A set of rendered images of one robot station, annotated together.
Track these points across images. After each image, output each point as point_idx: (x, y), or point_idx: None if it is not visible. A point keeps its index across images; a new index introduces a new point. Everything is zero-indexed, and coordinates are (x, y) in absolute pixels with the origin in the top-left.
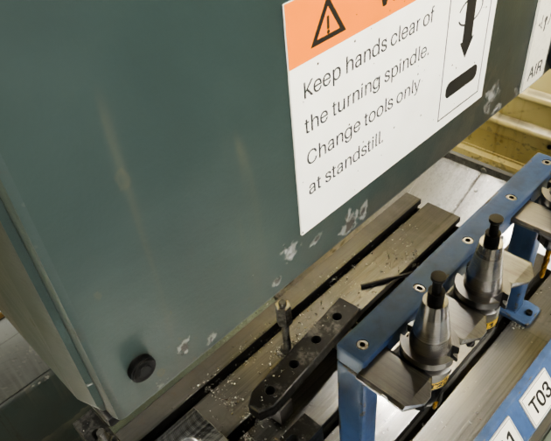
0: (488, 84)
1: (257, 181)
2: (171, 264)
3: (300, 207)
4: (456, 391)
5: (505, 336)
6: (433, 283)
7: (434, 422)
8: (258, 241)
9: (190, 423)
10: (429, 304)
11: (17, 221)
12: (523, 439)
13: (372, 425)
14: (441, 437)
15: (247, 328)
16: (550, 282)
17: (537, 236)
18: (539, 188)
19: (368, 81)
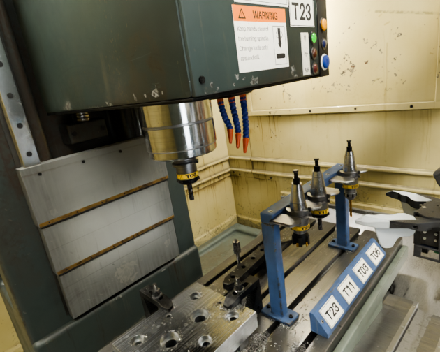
0: (290, 64)
1: (228, 46)
2: (209, 54)
3: (239, 63)
4: (323, 277)
5: (343, 255)
6: (294, 174)
7: (314, 288)
8: (228, 65)
9: (195, 287)
10: (294, 184)
11: (182, 21)
12: (358, 288)
13: (281, 262)
14: (318, 294)
15: (219, 265)
16: (362, 236)
17: (346, 201)
18: (339, 172)
19: (253, 36)
